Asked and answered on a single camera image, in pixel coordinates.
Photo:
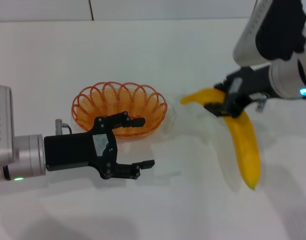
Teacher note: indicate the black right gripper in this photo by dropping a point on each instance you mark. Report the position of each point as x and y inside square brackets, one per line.
[248, 85]

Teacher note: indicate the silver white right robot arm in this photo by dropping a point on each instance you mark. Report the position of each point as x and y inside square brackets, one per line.
[248, 37]

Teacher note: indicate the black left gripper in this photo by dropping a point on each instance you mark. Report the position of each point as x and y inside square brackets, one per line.
[72, 150]

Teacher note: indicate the yellow banana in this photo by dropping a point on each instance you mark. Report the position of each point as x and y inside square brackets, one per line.
[245, 150]

